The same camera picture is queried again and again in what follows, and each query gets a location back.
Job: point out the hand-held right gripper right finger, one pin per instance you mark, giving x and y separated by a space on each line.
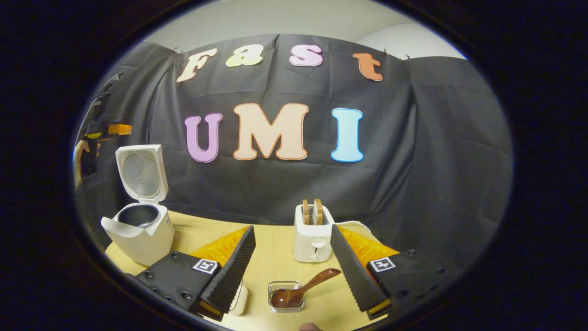
356 276

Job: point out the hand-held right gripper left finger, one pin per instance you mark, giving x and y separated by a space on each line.
229 271

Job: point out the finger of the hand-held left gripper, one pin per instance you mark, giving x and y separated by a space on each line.
120 129
94 135

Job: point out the clear box of rice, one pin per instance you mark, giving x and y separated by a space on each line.
241 299

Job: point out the clear chopstick holder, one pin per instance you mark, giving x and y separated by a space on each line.
274 287

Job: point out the brown wooden spoon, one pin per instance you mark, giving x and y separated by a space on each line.
287 298

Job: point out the white rice cooker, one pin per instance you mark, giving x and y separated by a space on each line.
142 239

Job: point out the white toaster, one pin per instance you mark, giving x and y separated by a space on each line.
312 243

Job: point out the toast slice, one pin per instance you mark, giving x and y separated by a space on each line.
318 211
305 211

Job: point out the black backdrop cloth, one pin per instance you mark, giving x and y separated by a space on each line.
298 184

